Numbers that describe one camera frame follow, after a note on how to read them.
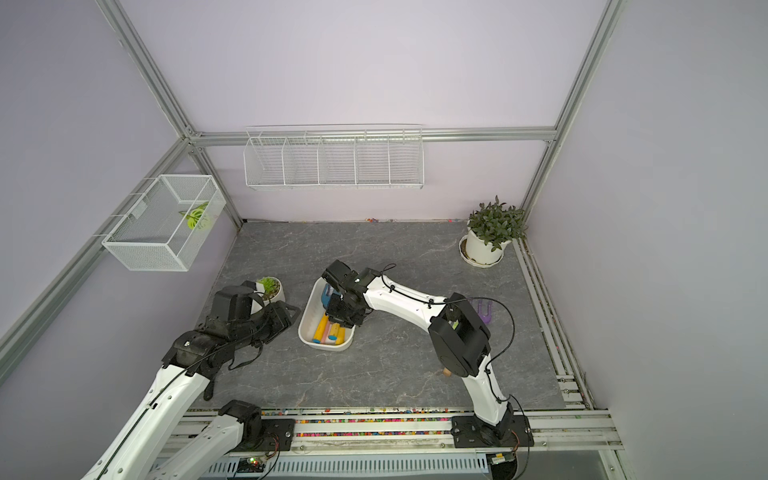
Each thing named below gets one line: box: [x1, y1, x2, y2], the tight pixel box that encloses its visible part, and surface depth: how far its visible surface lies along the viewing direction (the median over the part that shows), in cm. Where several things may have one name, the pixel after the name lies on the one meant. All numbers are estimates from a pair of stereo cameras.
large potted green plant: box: [458, 195, 528, 268], surface depth 96 cm
